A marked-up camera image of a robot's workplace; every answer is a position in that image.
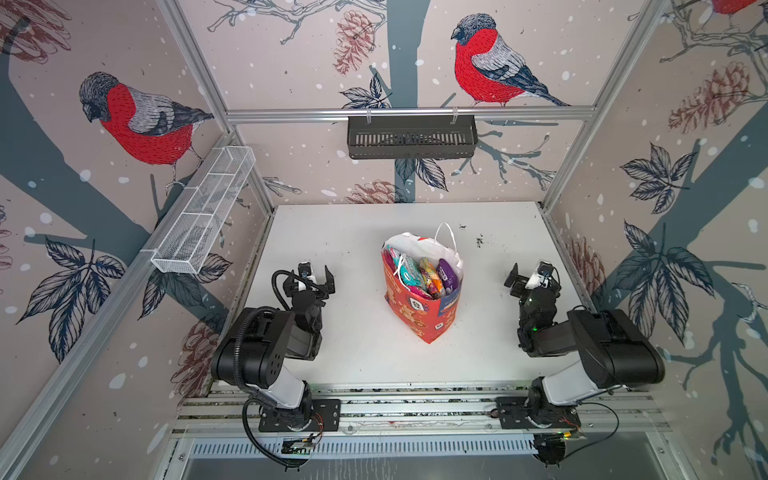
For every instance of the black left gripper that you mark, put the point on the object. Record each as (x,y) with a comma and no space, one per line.
(315,285)

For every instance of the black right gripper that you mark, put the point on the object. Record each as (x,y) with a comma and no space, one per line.
(527,284)

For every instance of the purple Fox's berries bag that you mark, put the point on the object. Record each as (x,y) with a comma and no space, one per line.
(449,279)

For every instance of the teal Fox's candy bag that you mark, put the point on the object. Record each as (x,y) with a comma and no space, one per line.
(409,272)

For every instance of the red paper gift bag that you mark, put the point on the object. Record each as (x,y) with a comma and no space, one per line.
(428,319)

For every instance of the pink Lay's chips bag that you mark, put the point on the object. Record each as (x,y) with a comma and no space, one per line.
(394,255)

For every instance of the orange Fox's candy bag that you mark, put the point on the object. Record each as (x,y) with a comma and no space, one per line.
(431,279)

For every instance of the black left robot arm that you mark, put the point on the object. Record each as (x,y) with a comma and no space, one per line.
(252,354)

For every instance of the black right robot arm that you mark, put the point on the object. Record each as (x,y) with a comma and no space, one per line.
(612,353)

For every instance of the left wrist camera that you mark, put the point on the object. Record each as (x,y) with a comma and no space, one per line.
(305,271)

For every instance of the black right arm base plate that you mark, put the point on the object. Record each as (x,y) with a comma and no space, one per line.
(520,413)

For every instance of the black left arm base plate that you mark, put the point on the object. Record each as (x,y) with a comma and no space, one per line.
(320,415)

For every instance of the black wall basket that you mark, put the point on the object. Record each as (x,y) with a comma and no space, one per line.
(412,137)

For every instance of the aluminium frame crossbar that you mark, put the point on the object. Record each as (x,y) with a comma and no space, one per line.
(525,113)

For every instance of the aluminium mounting rail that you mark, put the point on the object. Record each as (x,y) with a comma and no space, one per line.
(431,408)

